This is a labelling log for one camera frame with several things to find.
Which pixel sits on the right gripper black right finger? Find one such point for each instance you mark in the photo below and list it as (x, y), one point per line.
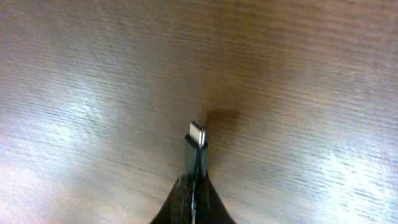
(209, 208)

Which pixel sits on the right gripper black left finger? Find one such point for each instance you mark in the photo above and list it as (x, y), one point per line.
(177, 209)

